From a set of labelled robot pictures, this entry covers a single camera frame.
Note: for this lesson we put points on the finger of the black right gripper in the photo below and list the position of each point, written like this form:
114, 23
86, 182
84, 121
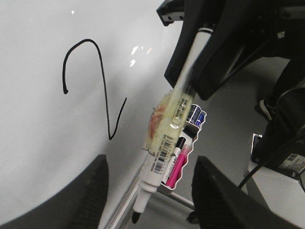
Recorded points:
244, 31
198, 14

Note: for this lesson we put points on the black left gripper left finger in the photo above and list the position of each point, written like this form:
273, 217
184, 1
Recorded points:
90, 211

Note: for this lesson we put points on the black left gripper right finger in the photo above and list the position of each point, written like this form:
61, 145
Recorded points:
273, 201

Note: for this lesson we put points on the white black-tip whiteboard marker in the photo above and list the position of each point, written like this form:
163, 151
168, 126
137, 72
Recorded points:
154, 167

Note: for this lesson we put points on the red pad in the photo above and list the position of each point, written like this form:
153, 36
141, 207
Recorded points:
167, 119

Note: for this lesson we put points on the grey whiteboard marker tray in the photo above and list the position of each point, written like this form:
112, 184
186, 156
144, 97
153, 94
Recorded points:
120, 217

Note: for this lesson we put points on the white whiteboard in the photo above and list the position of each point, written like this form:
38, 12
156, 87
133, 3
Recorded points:
78, 78

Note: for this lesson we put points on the pink marker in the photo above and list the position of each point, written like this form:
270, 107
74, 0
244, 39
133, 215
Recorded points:
176, 171

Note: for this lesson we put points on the black capped marker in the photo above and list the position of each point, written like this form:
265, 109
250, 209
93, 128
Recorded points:
179, 145

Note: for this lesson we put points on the blue marker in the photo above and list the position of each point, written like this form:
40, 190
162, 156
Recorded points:
196, 115

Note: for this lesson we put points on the white corrugated marker holder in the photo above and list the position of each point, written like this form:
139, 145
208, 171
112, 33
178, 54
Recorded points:
190, 132

